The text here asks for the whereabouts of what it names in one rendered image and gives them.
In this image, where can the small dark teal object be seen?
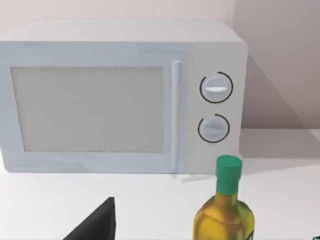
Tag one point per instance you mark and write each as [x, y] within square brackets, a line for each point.
[317, 237]

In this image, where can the small microwave knob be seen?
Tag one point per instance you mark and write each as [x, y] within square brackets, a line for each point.
[213, 128]

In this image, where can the microwave oven door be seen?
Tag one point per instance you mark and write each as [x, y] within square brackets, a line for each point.
[87, 110]

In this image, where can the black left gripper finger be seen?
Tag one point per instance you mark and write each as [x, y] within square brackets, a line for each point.
[100, 222]

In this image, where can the yellow bottle with green cap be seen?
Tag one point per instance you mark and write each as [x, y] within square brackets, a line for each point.
[225, 215]

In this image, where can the large microwave knob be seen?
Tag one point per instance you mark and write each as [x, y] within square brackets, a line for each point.
[216, 87]

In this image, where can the pale microwave oven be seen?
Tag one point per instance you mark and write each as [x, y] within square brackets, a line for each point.
[215, 57]

